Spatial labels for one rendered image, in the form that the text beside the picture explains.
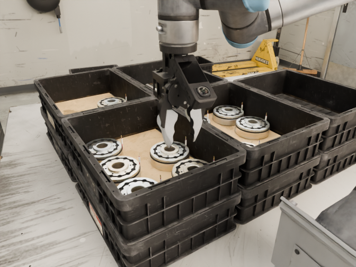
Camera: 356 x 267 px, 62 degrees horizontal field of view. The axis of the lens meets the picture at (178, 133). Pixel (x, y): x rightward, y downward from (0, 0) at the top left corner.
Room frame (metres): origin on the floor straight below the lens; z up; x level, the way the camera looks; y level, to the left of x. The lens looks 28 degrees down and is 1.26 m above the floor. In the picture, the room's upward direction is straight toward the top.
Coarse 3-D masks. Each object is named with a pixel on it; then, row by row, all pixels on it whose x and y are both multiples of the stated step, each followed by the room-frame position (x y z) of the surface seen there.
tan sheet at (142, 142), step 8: (128, 136) 0.80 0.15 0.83; (136, 136) 0.80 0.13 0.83; (144, 136) 0.80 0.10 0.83; (152, 136) 0.80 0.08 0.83; (160, 136) 0.80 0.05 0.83; (128, 144) 0.75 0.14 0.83; (136, 144) 0.75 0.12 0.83; (144, 144) 0.75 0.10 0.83; (152, 144) 0.75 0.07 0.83; (128, 152) 0.71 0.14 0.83; (136, 152) 0.71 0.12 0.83; (144, 152) 0.71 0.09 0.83; (144, 160) 0.67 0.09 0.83; (144, 168) 0.63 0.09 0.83; (152, 168) 0.63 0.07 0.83; (144, 176) 0.59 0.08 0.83; (152, 176) 0.59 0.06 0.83; (168, 176) 0.59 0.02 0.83
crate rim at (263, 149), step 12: (216, 84) 1.00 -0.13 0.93; (240, 84) 1.00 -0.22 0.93; (264, 96) 0.88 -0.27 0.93; (180, 108) 0.78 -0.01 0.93; (300, 108) 0.78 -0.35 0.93; (324, 120) 0.70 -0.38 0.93; (300, 132) 0.63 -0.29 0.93; (312, 132) 0.66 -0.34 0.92; (240, 144) 0.58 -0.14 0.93; (264, 144) 0.58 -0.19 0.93; (276, 144) 0.59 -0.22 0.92; (288, 144) 0.61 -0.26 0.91; (252, 156) 0.55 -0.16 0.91
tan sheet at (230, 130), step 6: (210, 114) 0.96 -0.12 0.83; (210, 120) 0.91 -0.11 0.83; (216, 126) 0.87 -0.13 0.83; (222, 126) 0.87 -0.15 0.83; (228, 126) 0.87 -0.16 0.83; (234, 126) 0.87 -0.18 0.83; (228, 132) 0.82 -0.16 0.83; (234, 132) 0.82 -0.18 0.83; (270, 132) 0.82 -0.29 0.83; (240, 138) 0.79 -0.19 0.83; (264, 138) 0.79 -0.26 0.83; (270, 138) 0.79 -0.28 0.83; (258, 144) 0.75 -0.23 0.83
